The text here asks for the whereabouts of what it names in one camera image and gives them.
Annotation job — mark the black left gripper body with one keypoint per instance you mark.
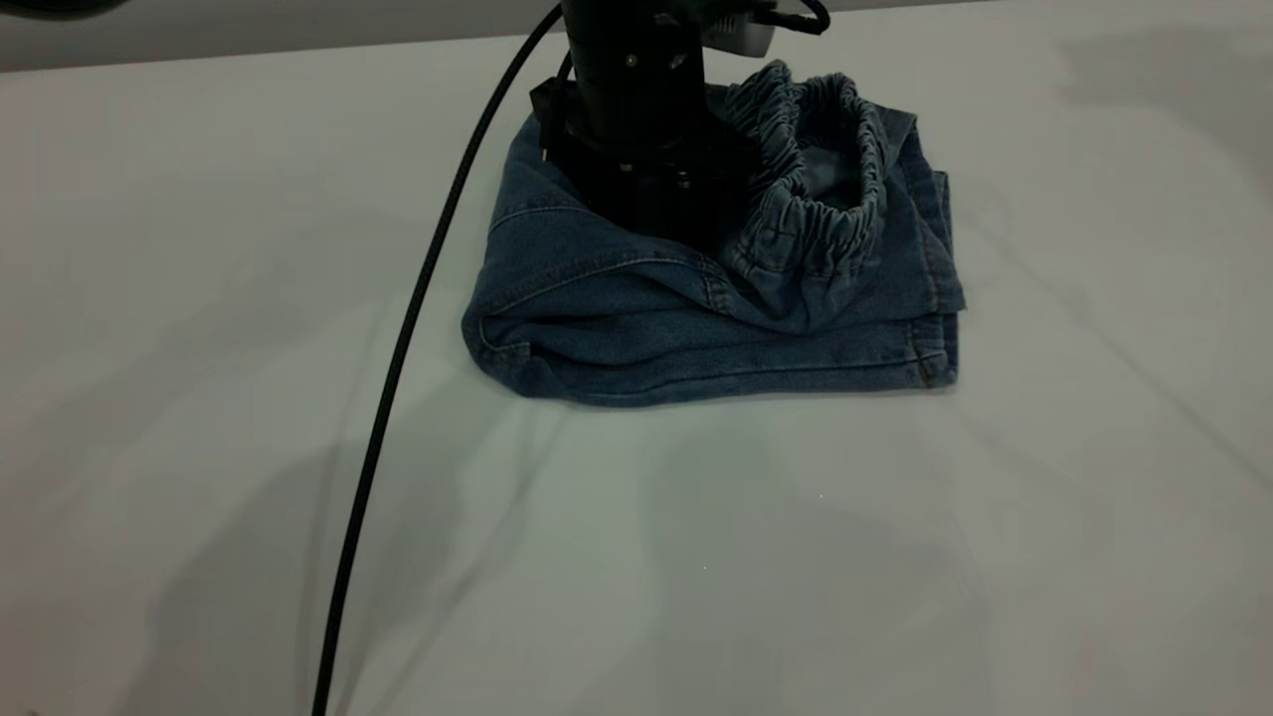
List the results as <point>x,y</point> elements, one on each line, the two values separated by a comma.
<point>656,194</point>

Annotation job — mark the blue denim shorts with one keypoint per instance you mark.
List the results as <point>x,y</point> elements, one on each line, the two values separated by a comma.
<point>646,328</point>

